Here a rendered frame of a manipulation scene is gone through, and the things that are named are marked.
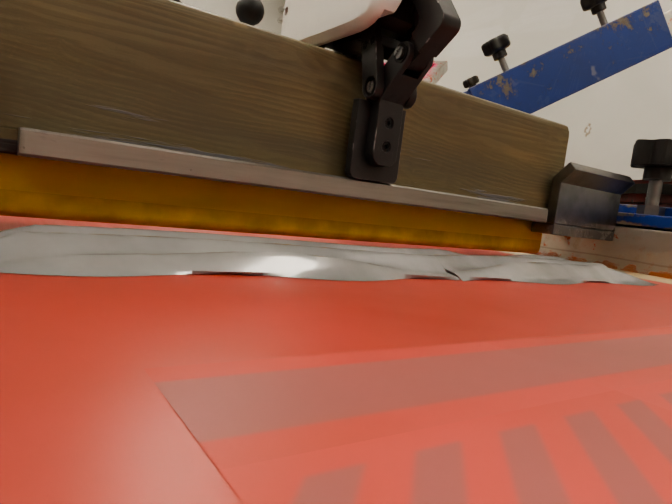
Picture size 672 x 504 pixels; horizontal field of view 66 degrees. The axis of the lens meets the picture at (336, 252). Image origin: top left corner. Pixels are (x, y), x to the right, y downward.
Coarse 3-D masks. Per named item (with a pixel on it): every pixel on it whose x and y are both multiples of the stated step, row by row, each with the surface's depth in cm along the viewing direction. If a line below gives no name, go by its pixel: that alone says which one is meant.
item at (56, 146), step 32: (64, 160) 20; (96, 160) 20; (128, 160) 21; (160, 160) 22; (192, 160) 22; (224, 160) 23; (320, 192) 26; (352, 192) 27; (384, 192) 28; (416, 192) 30
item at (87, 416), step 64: (0, 320) 9; (64, 320) 10; (128, 320) 10; (192, 320) 11; (256, 320) 11; (320, 320) 12; (384, 320) 13; (448, 320) 14; (512, 320) 15; (576, 320) 16; (0, 384) 6; (64, 384) 7; (128, 384) 7; (0, 448) 5; (64, 448) 5; (128, 448) 5; (192, 448) 6
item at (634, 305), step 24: (312, 240) 34; (336, 240) 36; (504, 288) 22; (528, 288) 23; (552, 288) 24; (576, 288) 25; (600, 288) 26; (624, 288) 28; (648, 288) 29; (600, 312) 18; (624, 312) 19; (648, 312) 20
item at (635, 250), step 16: (544, 240) 48; (560, 240) 46; (576, 240) 45; (592, 240) 44; (624, 240) 42; (640, 240) 41; (656, 240) 40; (560, 256) 46; (576, 256) 45; (592, 256) 44; (608, 256) 43; (624, 256) 42; (640, 256) 41; (656, 256) 40; (640, 272) 40; (656, 272) 40
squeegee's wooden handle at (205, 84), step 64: (0, 0) 19; (64, 0) 20; (128, 0) 21; (0, 64) 19; (64, 64) 20; (128, 64) 22; (192, 64) 23; (256, 64) 25; (320, 64) 26; (0, 128) 19; (64, 128) 21; (128, 128) 22; (192, 128) 23; (256, 128) 25; (320, 128) 27; (448, 128) 32; (512, 128) 35; (448, 192) 33; (512, 192) 36
